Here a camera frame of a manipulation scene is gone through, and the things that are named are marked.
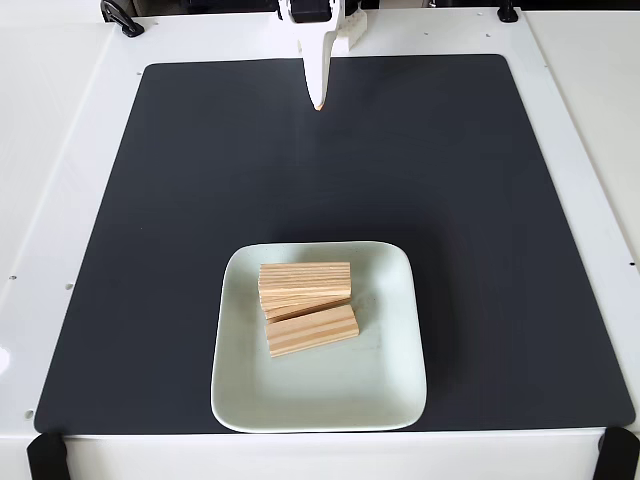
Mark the smooth wooden block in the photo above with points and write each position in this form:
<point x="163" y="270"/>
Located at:
<point x="305" y="277"/>

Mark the striped wooden block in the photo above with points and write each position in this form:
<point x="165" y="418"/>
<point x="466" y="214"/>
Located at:
<point x="280" y="302"/>

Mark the grooved wooden block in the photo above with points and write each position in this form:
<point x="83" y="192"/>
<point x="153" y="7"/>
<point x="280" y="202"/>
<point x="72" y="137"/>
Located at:
<point x="285" y="314"/>
<point x="312" y="332"/>

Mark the white studded base block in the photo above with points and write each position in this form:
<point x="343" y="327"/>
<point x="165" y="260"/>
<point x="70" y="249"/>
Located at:
<point x="355" y="30"/>

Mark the pale green square plate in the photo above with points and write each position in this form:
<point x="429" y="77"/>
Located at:
<point x="320" y="395"/>

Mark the black base clamp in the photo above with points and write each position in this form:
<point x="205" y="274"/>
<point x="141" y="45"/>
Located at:
<point x="352" y="5"/>

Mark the black table clamp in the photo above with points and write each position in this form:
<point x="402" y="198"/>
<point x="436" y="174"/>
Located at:
<point x="122" y="20"/>
<point x="507" y="12"/>

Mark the black rubber mat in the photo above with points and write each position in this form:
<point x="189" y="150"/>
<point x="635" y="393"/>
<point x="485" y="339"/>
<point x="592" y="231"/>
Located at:
<point x="150" y="300"/>

